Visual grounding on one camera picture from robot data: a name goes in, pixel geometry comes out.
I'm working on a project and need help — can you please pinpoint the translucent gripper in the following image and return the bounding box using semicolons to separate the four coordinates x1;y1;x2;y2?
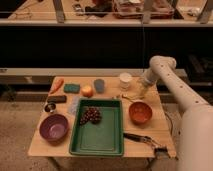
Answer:
138;78;152;99

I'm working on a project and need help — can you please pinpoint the yellow banana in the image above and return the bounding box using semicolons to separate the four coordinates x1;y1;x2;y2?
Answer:
113;94;142;102

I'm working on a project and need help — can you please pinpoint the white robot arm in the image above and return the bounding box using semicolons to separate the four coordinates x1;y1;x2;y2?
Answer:
141;56;213;171

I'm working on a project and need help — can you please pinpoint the green plastic tray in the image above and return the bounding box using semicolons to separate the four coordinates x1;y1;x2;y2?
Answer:
69;99;124;156

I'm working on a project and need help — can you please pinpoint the red tray on shelf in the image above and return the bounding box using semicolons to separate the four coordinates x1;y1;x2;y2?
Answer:
112;0;174;18

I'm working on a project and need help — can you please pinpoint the white paper cup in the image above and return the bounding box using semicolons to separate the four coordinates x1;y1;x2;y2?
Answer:
119;72;132;90

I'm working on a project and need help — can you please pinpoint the orange bowl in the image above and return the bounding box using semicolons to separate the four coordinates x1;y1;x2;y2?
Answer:
129;102;152;125

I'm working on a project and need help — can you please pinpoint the grey blue cup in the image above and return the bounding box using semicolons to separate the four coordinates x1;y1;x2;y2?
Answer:
94;79;105;94

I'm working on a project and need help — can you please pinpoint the wooden table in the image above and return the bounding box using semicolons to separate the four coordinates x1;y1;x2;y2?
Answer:
28;77;176;158

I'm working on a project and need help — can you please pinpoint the red yellow apple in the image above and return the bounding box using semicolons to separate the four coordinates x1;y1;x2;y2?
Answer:
81;85;93;98

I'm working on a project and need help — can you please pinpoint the dark grape bunch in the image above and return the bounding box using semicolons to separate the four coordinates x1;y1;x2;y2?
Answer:
80;107;102;125

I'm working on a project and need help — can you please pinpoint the clear plastic bag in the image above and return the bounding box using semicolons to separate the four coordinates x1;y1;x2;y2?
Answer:
67;96;80;115

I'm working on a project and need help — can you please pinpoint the green sponge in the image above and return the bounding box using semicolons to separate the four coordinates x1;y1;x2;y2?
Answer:
64;84;80;94

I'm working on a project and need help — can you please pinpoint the orange carrot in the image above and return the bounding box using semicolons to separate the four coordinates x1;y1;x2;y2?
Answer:
49;78;64;94

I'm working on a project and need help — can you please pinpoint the black rectangular block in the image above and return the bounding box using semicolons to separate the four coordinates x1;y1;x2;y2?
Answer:
47;95;67;103

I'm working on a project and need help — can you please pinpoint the small metal cup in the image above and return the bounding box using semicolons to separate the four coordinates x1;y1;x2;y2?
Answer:
44;103;56;113

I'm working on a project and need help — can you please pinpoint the purple bowl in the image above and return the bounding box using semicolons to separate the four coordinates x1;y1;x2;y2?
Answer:
39;114;69;142

